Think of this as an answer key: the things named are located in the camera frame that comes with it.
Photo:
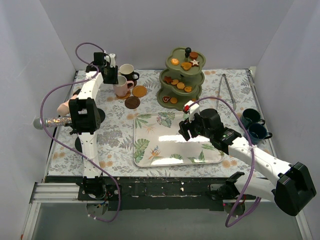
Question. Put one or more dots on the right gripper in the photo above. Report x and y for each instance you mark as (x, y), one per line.
(186, 127)

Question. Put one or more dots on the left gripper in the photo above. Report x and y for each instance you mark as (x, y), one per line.
(110, 75)

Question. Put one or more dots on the cream mug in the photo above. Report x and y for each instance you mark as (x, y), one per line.
(128, 71)

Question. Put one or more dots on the pink mug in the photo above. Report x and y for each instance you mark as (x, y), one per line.
(123, 86)

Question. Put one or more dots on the light wooden coaster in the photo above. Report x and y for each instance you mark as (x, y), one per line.
(128, 94)
(139, 91)

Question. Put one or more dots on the leaf-patterned white tray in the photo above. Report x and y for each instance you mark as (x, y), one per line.
(157, 142)

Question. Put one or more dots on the brown star cookie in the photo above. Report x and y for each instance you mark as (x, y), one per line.
(167, 79)

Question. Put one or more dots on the brown heart cookie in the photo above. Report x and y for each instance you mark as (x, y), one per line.
(186, 66)

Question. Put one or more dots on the white-iced star cookie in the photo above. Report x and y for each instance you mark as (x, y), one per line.
(194, 63)

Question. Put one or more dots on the dark chocolate round cookie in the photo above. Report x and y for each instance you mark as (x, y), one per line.
(193, 55)

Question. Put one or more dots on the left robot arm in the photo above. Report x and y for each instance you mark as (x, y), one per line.
(85, 99)

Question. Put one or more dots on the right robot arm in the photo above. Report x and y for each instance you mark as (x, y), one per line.
(290, 186)

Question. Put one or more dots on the black round stand base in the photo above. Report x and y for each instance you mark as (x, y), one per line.
(102, 115)

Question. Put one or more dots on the red iced heart cookie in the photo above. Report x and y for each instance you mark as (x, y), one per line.
(166, 99)

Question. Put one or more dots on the floral tablecloth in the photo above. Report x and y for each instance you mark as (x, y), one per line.
(229, 91)

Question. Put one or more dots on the green three-tier cake stand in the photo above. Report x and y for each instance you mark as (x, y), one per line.
(193, 79)

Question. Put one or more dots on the dark blue mug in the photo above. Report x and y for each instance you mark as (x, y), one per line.
(251, 116)
(257, 133)

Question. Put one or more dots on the silver glitter microphone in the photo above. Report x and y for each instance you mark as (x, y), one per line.
(40, 124)

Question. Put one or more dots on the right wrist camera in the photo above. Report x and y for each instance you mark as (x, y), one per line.
(191, 108)

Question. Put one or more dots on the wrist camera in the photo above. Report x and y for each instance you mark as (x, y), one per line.
(111, 59)
(191, 108)

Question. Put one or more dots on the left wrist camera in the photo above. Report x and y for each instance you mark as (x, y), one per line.
(111, 59)

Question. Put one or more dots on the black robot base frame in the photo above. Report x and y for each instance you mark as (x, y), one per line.
(154, 193)

